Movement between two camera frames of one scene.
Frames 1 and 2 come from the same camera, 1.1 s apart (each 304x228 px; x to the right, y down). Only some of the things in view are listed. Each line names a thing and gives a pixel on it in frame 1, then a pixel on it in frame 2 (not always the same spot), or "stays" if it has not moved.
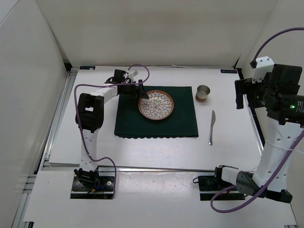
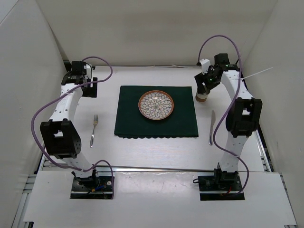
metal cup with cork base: x=203 y=91 stays
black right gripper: x=246 y=86 -> x=200 y=79
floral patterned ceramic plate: x=159 y=105 stays
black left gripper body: x=129 y=89 -> x=90 y=91
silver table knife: x=213 y=117 stays
